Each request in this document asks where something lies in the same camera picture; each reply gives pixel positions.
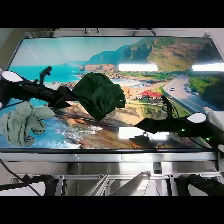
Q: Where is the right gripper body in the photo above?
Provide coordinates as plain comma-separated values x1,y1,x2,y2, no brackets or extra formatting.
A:
134,117,174,135

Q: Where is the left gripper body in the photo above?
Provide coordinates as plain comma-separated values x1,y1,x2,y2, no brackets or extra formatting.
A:
49,87,80,110

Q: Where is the dark green T-shirt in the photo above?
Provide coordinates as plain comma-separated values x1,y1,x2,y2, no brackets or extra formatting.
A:
72,72,127,123

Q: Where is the pale green garment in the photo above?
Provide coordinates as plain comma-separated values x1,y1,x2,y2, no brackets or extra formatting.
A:
0,101,56,148

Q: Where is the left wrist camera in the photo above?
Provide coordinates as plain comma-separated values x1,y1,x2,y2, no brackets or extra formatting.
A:
38,65,54,86

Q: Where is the silver frame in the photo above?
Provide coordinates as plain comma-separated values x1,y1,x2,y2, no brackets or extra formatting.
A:
0,150,224,197

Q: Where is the black cable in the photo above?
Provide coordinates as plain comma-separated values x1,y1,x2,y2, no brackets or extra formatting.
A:
0,158,42,197

